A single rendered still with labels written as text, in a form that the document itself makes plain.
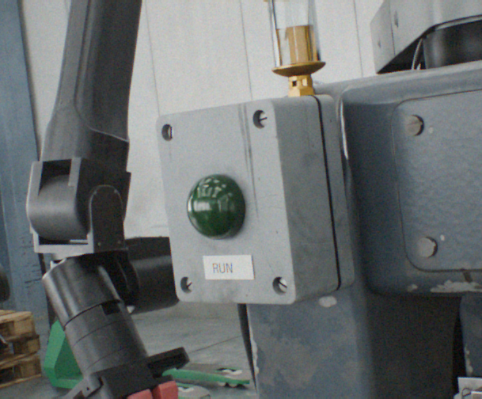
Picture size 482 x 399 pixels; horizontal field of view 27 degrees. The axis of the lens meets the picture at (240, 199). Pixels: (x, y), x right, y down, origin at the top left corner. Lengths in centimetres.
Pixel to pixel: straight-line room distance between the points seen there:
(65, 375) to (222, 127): 565
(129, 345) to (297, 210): 42
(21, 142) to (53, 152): 822
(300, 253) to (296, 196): 2
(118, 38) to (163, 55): 710
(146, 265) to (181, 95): 697
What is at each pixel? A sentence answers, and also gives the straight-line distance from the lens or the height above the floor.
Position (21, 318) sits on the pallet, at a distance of 644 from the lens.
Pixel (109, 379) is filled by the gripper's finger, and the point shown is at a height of 114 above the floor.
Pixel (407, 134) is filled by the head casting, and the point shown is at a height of 131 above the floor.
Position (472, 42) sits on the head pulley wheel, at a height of 135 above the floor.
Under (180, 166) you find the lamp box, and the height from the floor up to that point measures 130.
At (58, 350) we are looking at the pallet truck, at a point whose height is 24.
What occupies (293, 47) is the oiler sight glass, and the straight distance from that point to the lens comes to 51.
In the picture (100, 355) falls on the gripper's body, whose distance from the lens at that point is 83.
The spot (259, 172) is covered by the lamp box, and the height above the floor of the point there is 130.
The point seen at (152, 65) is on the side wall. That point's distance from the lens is 808.
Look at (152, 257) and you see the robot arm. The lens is 90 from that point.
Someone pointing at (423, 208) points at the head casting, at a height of 127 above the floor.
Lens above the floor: 131
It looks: 3 degrees down
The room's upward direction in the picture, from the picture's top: 7 degrees counter-clockwise
